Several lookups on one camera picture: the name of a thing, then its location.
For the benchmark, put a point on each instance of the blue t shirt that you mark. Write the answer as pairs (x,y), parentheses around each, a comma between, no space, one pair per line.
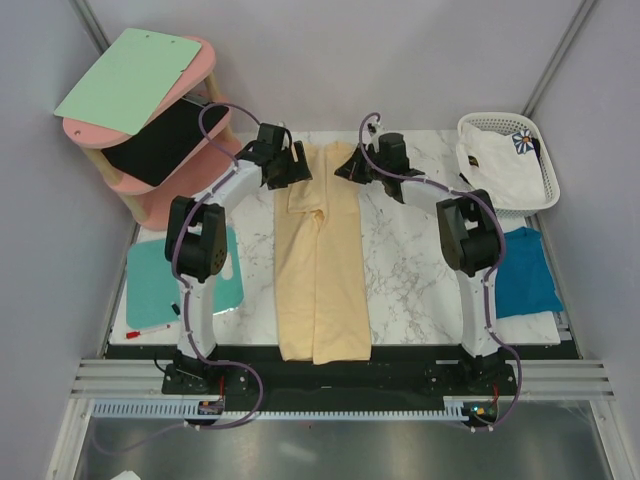
(524,284)

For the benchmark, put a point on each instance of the black clipboard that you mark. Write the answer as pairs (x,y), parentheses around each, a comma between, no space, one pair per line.
(150,157)

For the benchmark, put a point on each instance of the teal cutting board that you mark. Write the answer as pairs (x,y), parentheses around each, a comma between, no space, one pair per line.
(152,291)

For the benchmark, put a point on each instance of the pink three tier shelf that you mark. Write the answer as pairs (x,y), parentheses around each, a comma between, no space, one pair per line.
(203,166)

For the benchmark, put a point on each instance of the yellow t shirt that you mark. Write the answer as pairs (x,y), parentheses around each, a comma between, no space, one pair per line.
(320,288)

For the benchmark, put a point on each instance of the white t shirt with flower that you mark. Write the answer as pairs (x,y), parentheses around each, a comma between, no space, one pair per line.
(505,166)

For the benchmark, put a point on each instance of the green clipboard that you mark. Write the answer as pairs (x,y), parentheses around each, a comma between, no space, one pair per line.
(123,88)

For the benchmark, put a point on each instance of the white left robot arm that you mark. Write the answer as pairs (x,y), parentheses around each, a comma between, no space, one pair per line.
(196,237)

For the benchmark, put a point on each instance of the white cable duct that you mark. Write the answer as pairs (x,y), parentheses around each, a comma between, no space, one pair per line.
(201,410)

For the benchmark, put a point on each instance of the white plastic basket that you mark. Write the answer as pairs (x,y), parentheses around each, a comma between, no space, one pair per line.
(506,123)

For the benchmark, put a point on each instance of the red marker pen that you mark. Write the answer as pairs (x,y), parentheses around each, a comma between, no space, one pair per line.
(133,334)

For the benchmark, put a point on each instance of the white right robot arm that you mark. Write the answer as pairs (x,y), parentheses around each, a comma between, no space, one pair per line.
(471,239)

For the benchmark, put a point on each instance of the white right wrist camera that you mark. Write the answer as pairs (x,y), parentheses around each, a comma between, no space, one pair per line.
(374,127)

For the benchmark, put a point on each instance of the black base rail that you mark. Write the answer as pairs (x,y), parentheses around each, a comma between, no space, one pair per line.
(395,376)

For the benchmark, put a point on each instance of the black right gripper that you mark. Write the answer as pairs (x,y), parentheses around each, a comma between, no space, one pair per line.
(351,168)

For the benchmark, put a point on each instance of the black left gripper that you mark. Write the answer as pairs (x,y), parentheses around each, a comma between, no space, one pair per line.
(298,172)

